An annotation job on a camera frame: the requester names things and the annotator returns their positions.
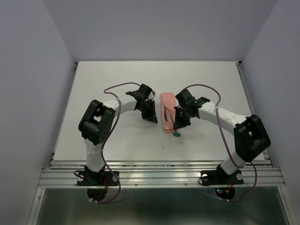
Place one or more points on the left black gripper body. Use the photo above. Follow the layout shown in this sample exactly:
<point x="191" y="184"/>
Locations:
<point x="139" y="109"/>

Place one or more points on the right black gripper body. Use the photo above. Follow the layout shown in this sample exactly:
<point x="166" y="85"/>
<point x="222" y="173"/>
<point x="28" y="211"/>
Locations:
<point x="185" y="107"/>

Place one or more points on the teal plastic spoon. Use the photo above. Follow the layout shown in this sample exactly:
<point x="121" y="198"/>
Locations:
<point x="175" y="132"/>

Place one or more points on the pink satin napkin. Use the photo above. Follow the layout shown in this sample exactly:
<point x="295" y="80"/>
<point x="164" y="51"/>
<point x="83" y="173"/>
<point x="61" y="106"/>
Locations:
<point x="168" y="104"/>

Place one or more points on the teal plastic utensil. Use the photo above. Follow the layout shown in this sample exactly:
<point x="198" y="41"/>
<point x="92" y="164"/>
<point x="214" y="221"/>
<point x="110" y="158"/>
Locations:
<point x="166" y="114"/>

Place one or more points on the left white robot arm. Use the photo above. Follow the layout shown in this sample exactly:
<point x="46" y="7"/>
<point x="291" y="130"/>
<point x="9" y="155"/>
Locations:
<point x="101" y="118"/>

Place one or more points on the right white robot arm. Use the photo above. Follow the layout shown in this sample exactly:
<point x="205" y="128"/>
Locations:
<point x="250" y="135"/>

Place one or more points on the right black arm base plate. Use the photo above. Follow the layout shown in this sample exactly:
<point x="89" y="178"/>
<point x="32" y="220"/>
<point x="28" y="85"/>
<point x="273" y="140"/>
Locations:
<point x="216" y="177"/>

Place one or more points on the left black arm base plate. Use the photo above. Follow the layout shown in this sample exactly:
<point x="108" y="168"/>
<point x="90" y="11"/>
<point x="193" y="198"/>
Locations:
<point x="105" y="178"/>

